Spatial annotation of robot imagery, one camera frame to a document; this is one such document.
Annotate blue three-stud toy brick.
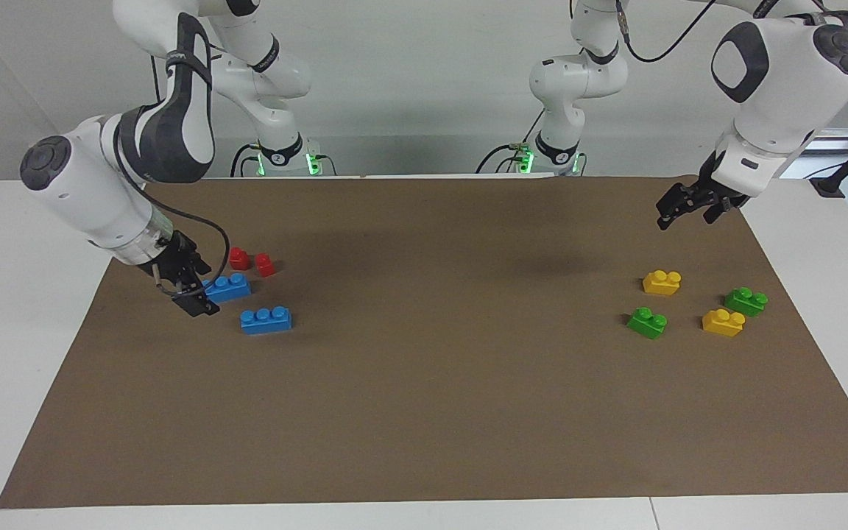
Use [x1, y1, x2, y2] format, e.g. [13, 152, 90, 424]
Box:
[240, 306, 293, 336]
[202, 273, 252, 303]

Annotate green two-stud toy brick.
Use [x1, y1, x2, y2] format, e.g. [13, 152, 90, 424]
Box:
[626, 307, 668, 340]
[724, 287, 769, 318]

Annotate yellow two-stud toy brick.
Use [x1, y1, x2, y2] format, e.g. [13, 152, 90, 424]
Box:
[643, 270, 682, 297]
[702, 309, 746, 338]

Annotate brown paper table mat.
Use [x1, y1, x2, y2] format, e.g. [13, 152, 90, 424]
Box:
[0, 174, 848, 510]

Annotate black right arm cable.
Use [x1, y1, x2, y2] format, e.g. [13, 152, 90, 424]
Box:
[111, 44, 232, 299]

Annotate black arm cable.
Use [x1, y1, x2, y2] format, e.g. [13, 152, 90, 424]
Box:
[111, 44, 232, 299]
[614, 0, 848, 63]

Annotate black right base cables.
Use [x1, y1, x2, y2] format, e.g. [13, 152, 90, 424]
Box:
[230, 142, 263, 177]

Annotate black base cables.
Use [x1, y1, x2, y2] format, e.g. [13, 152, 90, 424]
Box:
[476, 109, 546, 174]
[230, 142, 263, 177]

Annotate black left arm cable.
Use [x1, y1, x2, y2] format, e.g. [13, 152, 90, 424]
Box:
[614, 0, 848, 63]

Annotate black left base cables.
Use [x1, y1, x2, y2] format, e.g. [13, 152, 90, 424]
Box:
[476, 109, 546, 174]

